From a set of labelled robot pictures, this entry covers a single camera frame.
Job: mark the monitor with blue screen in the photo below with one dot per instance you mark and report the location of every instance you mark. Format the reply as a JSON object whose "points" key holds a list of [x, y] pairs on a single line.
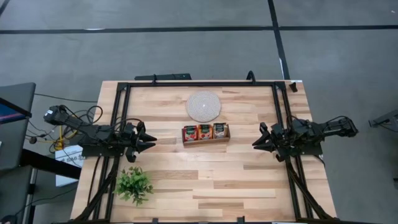
{"points": [[7, 113]]}

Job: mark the strawberry tea bag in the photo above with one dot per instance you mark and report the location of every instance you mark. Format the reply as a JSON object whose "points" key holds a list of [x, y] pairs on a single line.
{"points": [[190, 133]]}

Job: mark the round woven white mat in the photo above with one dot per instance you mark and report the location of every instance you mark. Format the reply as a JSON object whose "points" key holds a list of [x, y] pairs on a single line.
{"points": [[203, 106]]}

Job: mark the small green plant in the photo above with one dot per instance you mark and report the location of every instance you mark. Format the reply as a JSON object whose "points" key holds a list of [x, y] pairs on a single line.
{"points": [[133, 185]]}

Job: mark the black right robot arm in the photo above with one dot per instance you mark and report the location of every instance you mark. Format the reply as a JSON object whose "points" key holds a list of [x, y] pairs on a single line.
{"points": [[326, 129]]}

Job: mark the peach passion fruit tea bag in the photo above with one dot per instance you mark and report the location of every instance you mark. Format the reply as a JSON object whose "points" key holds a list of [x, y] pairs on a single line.
{"points": [[205, 132]]}

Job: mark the black desk beam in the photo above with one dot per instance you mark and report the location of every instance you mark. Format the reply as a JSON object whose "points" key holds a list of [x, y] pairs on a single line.
{"points": [[46, 163]]}

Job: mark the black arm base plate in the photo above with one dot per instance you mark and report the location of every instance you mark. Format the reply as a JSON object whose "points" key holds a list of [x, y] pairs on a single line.
{"points": [[93, 152], [311, 152]]}

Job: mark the grey desk panel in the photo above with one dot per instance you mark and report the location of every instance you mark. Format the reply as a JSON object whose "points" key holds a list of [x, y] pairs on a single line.
{"points": [[18, 140], [14, 193]]}

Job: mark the wooden tea box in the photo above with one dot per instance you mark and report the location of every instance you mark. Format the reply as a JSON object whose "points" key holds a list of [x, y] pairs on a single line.
{"points": [[205, 142]]}

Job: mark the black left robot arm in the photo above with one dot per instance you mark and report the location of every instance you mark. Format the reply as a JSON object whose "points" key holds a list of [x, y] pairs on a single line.
{"points": [[87, 130]]}

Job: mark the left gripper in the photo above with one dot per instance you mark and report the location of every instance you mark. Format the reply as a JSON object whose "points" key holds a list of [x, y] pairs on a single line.
{"points": [[130, 138]]}

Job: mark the black table clamp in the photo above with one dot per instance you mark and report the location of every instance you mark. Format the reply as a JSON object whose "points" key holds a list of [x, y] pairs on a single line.
{"points": [[241, 220], [154, 221]]}

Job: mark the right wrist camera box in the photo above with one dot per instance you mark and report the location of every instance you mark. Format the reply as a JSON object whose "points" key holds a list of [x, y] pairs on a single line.
{"points": [[280, 157]]}

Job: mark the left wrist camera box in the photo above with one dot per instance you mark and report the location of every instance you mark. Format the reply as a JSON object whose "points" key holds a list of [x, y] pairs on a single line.
{"points": [[131, 156]]}

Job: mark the small black bracket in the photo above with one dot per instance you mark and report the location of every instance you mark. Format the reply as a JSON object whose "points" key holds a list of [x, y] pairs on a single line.
{"points": [[293, 87]]}

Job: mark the white paper sheet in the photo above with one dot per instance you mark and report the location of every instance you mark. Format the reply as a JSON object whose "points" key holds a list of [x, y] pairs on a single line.
{"points": [[66, 155]]}

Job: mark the black plug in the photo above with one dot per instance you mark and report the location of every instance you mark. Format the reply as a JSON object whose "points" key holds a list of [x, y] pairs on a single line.
{"points": [[33, 140]]}

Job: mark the grey stand foot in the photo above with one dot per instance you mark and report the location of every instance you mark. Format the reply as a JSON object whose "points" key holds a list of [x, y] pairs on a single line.
{"points": [[387, 119]]}

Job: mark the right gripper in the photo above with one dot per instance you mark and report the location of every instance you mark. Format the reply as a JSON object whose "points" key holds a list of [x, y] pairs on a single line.
{"points": [[281, 138]]}

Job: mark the black hook clip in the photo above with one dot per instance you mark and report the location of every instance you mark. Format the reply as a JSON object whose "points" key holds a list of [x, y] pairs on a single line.
{"points": [[250, 73]]}

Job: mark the black flat bar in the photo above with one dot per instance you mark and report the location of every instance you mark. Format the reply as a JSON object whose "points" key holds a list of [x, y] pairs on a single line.
{"points": [[161, 76]]}

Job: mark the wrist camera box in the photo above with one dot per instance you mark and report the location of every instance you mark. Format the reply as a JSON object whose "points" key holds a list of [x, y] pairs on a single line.
{"points": [[131, 156], [280, 157]]}

